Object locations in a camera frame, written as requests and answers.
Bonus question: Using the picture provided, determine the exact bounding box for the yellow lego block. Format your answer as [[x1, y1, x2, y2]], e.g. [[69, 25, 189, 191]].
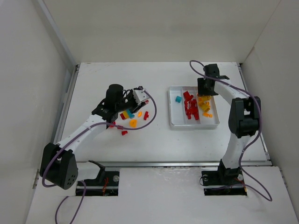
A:
[[199, 101, 210, 112]]

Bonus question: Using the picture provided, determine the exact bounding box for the large red lego assembly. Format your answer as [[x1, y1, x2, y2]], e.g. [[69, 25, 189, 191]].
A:
[[183, 91, 199, 120]]

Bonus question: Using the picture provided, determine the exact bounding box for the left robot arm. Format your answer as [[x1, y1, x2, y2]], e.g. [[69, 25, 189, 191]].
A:
[[40, 84, 149, 189]]

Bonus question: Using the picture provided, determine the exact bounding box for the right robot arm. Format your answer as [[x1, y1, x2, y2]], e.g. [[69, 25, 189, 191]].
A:
[[198, 64, 261, 185]]

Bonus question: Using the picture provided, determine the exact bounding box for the large teal lego assembly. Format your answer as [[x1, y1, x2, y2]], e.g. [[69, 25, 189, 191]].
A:
[[123, 110, 135, 119]]

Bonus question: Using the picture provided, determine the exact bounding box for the red cross lego piece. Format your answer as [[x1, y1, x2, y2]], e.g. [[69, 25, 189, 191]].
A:
[[143, 111, 149, 120]]

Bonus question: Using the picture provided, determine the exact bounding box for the white divided tray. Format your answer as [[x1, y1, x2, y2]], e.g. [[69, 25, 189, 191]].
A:
[[168, 86, 220, 129]]

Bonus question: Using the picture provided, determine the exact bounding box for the teal lego in tray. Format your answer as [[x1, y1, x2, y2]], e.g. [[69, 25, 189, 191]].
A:
[[175, 96, 182, 103]]

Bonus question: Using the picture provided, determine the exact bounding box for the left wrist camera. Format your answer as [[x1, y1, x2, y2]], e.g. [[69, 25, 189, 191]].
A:
[[133, 87, 149, 105]]

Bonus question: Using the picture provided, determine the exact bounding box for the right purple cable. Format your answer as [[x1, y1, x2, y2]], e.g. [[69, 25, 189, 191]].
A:
[[189, 60, 273, 202]]

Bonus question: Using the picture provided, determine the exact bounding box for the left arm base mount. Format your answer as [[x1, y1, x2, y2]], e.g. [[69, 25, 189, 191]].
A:
[[75, 161, 120, 196]]

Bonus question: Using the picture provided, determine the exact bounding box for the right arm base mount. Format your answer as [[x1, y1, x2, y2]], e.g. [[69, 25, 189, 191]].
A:
[[201, 169, 247, 196]]

